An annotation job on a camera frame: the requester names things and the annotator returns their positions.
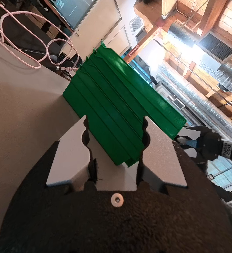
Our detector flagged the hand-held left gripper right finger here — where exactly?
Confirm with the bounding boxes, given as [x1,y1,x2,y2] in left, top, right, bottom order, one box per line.
[137,116,188,192]

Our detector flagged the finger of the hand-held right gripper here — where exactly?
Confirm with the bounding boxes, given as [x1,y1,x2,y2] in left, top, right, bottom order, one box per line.
[177,127,200,140]
[176,136,198,158]

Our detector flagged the wooden post with red signs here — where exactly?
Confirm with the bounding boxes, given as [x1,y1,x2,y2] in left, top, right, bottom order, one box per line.
[123,26,162,62]

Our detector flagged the white wall vent grille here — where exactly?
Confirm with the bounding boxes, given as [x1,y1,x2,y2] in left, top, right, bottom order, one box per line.
[129,15,143,34]

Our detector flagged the dark duct grille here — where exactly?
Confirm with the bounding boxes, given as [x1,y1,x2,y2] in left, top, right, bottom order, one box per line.
[198,33,232,62]

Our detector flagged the large window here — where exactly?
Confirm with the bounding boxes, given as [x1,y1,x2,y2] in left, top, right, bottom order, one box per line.
[207,156,232,188]

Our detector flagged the long red sign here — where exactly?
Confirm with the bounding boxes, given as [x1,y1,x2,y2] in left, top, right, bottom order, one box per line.
[128,44,141,57]

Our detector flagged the white door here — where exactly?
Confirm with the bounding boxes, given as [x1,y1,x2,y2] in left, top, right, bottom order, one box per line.
[103,26,132,52]
[60,0,122,58]

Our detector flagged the pink cable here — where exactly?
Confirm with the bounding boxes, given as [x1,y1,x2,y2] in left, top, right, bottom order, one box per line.
[0,0,81,77]

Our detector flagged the green plastic bin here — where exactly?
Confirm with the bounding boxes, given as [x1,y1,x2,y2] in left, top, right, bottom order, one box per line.
[62,40,187,168]

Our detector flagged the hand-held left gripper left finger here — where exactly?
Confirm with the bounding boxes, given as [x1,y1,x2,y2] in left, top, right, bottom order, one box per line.
[46,115,97,192]

